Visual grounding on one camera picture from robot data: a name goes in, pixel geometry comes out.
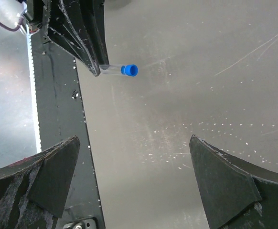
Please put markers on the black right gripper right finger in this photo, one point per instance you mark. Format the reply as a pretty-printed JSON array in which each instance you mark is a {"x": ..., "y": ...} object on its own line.
[{"x": 235, "y": 193}]

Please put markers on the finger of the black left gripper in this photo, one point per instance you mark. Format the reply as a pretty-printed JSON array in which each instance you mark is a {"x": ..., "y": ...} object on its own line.
[
  {"x": 93, "y": 16},
  {"x": 71, "y": 26}
]

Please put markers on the blue capped test tube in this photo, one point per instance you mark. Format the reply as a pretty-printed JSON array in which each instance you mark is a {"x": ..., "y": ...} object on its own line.
[{"x": 127, "y": 70}]

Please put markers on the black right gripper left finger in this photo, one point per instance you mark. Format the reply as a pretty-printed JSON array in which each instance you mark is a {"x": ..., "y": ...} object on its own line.
[{"x": 31, "y": 183}]

